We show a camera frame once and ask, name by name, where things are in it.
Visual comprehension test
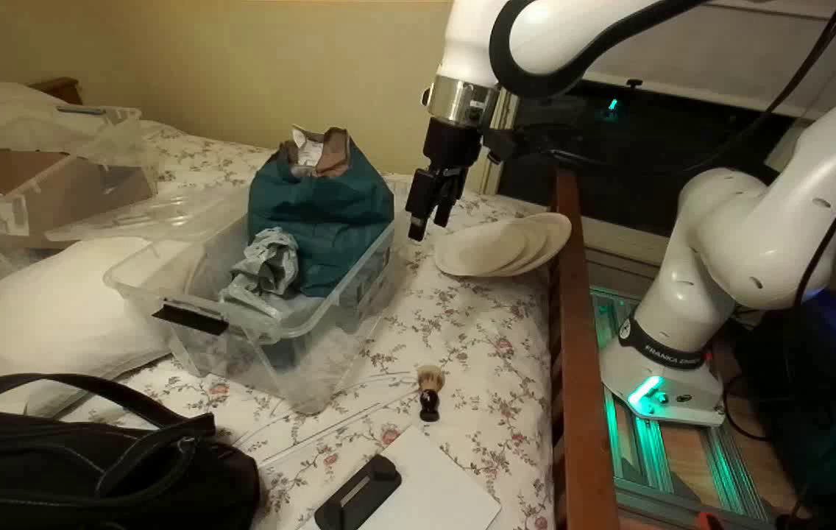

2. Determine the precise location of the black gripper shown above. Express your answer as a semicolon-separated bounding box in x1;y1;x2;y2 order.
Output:
403;115;484;245

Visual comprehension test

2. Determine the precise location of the white pad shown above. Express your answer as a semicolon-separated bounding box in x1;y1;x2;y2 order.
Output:
355;422;502;530

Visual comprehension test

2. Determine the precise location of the clear plastic storage bin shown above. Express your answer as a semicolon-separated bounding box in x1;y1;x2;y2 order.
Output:
102;193;406;416

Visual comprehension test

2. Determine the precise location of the teal cloth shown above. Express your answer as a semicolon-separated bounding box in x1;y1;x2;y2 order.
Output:
244;145;396;296

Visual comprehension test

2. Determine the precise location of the brown crumpled wrapper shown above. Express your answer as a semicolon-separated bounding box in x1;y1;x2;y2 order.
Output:
275;123;355;183

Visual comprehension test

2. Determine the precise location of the floral bedsheet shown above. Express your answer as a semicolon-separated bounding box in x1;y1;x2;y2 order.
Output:
0;115;559;530

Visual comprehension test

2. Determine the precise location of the crumpled grey white paper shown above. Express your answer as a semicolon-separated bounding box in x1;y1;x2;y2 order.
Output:
228;227;302;296

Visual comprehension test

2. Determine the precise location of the small shaving brush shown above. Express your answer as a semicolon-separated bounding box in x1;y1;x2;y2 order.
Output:
414;361;445;425

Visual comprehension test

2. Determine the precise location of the green lit robot platform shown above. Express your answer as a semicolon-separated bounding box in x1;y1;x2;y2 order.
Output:
589;282;783;530

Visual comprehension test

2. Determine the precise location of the brown cardboard box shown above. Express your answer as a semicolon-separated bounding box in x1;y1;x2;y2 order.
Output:
0;145;156;245

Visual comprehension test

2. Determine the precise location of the black fabric bag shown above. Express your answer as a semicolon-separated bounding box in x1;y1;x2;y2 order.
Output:
0;372;265;530

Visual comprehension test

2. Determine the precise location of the black computer with blue light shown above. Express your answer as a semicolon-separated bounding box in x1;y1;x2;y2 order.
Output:
729;282;836;511

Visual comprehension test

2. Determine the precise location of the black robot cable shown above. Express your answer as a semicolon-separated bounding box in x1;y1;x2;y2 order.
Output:
489;0;710;99

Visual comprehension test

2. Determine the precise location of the wooden bed frame rail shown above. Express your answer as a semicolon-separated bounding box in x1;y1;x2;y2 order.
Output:
543;164;627;530

